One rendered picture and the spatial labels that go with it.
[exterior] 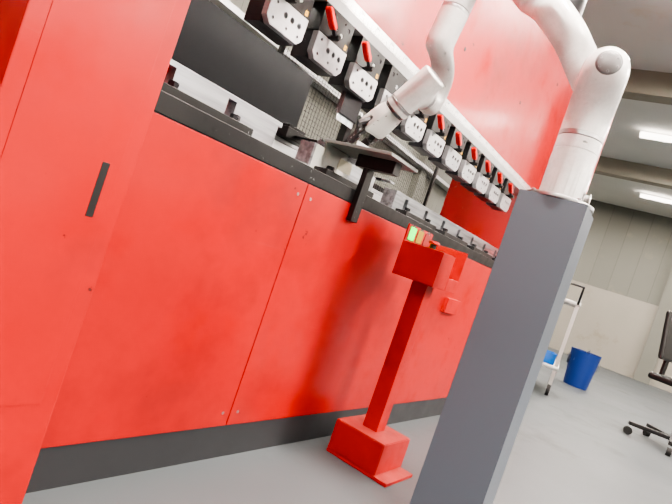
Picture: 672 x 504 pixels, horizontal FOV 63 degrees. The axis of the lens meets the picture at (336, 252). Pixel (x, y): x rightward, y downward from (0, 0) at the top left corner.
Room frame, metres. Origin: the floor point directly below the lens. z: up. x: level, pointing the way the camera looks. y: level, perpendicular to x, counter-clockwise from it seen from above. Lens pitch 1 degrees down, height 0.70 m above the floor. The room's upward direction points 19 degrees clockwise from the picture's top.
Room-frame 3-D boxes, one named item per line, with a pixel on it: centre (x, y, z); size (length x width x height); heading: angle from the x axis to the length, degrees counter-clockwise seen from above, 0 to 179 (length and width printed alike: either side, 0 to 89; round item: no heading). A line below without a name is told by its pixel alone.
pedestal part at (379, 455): (1.90, -0.35, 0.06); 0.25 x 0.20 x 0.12; 55
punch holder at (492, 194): (2.97, -0.67, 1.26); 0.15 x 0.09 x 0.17; 145
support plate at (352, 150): (1.76, -0.01, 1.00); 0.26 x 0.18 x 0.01; 55
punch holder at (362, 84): (1.82, 0.13, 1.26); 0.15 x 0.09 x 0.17; 145
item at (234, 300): (2.35, -0.29, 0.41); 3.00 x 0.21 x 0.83; 145
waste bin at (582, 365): (6.46, -3.19, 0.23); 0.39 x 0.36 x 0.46; 149
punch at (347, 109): (1.84, 0.12, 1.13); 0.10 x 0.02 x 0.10; 145
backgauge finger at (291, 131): (1.93, 0.24, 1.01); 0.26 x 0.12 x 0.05; 55
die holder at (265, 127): (1.39, 0.43, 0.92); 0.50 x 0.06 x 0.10; 145
